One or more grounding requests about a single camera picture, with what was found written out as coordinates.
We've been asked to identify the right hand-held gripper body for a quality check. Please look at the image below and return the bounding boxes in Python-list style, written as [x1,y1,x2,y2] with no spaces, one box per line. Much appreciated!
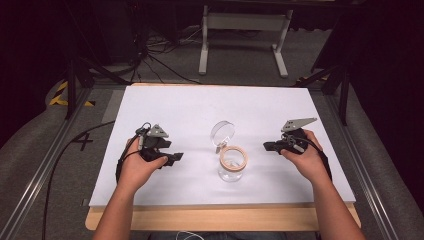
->
[279,117,318,155]

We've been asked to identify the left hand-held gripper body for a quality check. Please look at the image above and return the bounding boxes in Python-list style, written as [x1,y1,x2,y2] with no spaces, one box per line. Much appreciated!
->
[134,123,173,163]

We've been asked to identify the glass jar with hinged lid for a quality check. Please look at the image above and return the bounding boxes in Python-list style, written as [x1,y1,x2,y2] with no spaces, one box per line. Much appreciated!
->
[209,120,250,184]

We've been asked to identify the person's right hand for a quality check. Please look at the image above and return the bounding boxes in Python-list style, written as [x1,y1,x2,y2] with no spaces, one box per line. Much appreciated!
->
[279,128,325,185]

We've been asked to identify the person's left hand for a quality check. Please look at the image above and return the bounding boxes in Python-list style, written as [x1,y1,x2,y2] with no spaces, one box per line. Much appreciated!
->
[117,137,170,192]

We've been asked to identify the white board table cover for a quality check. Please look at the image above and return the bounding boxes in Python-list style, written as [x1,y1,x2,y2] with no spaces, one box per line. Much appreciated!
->
[88,85,357,208]

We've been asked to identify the wooden table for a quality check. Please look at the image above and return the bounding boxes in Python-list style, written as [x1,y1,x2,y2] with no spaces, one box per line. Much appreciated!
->
[84,82,362,233]

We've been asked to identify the black tripod stand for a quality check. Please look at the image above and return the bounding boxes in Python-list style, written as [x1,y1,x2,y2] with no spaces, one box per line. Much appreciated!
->
[63,39,132,120]
[293,59,352,127]

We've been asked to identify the white metal stand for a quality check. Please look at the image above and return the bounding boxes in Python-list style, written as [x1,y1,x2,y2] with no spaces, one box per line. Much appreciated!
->
[198,4,295,80]

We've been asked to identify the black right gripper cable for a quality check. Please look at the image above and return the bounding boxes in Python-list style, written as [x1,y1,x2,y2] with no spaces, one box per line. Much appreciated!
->
[281,132,333,183]

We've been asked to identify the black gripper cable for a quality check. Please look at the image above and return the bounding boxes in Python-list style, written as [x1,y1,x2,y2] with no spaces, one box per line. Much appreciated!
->
[281,132,333,183]
[41,121,153,240]

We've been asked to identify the thin white cable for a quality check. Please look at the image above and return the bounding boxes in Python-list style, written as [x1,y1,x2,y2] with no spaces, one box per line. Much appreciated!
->
[174,229,205,240]

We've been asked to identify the aluminium rail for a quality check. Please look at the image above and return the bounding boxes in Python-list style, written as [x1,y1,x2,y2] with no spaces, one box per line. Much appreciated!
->
[324,93,401,240]
[0,87,93,240]

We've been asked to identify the bundle of black floor cables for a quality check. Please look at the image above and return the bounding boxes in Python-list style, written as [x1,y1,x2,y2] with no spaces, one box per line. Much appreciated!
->
[128,23,203,86]

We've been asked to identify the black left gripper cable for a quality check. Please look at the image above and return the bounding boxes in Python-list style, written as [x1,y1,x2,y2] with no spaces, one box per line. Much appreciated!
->
[41,121,153,240]

